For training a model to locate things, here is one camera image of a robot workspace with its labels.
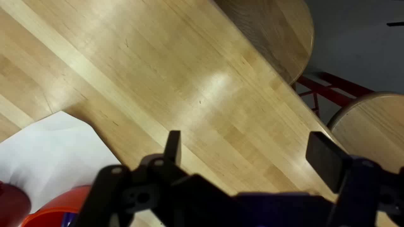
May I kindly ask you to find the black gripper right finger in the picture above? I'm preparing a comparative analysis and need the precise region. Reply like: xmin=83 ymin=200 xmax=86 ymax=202
xmin=305 ymin=130 xmax=404 ymax=227

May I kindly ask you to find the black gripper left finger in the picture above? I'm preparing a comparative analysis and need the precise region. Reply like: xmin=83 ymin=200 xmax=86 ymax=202
xmin=74 ymin=130 xmax=237 ymax=227

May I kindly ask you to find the big red mug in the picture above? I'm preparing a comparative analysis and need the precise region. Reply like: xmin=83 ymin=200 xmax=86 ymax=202
xmin=19 ymin=183 xmax=93 ymax=227

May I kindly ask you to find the white blue pen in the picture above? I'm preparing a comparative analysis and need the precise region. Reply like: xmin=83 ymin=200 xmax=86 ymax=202
xmin=62 ymin=210 xmax=79 ymax=227

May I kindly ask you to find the small dark red mug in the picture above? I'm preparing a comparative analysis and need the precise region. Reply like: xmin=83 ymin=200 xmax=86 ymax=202
xmin=0 ymin=180 xmax=33 ymax=227

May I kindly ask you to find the white paper sheet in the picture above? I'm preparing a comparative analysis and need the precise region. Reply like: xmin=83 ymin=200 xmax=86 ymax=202
xmin=0 ymin=110 xmax=122 ymax=213

